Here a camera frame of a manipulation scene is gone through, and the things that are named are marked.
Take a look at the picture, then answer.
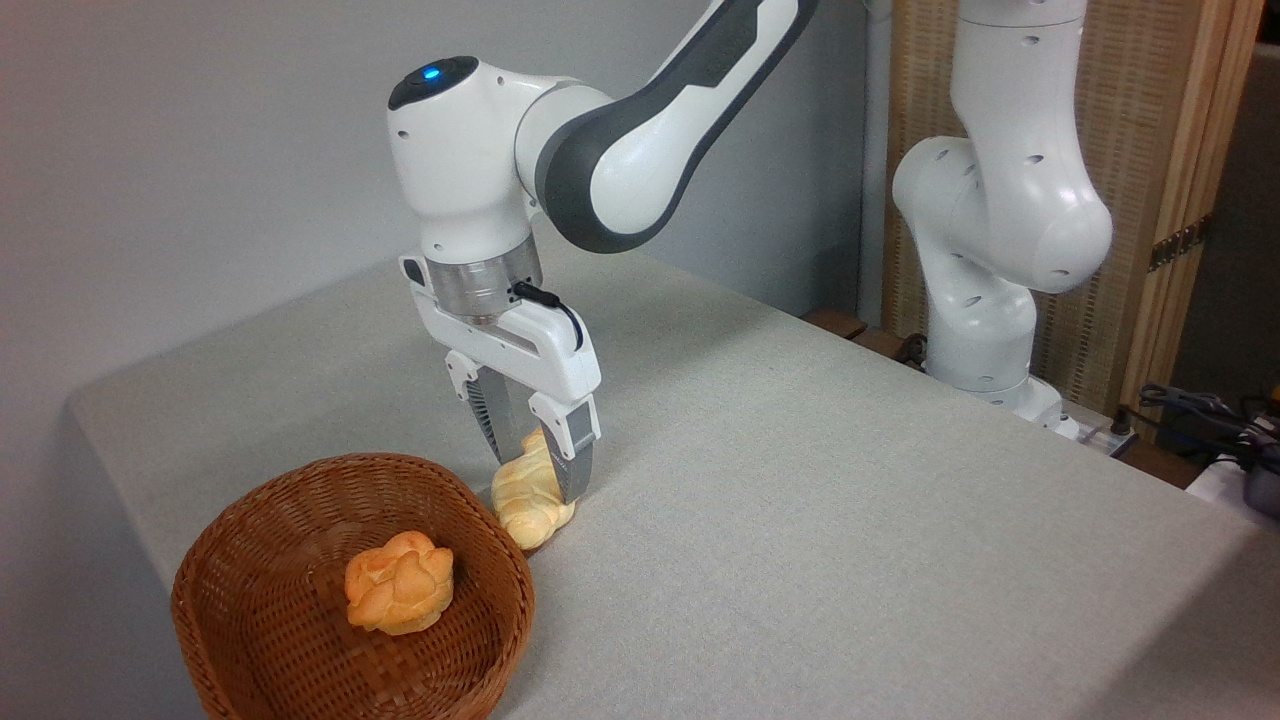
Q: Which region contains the metal screen hinge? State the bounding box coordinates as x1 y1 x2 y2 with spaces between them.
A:
1148 213 1213 273

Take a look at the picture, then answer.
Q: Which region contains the brown wicker basket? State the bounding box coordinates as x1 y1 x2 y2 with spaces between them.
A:
170 452 536 720

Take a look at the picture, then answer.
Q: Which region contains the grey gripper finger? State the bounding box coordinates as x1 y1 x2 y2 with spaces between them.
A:
528 392 601 506
445 350 531 466

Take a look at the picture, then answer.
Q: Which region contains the long pale braided bread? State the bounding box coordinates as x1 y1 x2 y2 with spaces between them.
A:
490 428 578 551

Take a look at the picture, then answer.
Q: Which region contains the grey tablecloth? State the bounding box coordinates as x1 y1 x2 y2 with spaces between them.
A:
65 213 1280 720

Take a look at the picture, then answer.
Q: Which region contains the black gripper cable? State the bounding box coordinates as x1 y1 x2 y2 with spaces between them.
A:
512 282 585 353

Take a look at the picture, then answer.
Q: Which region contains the round orange bread roll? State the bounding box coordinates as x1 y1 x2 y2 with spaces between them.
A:
344 530 456 637

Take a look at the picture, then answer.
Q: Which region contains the wooden bamboo folding screen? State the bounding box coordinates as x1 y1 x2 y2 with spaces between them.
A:
882 0 1266 441

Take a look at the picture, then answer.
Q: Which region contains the black cable bundle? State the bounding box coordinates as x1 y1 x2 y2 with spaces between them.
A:
1138 383 1280 471

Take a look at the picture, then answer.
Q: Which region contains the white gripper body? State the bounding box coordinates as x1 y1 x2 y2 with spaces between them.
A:
405 280 603 411

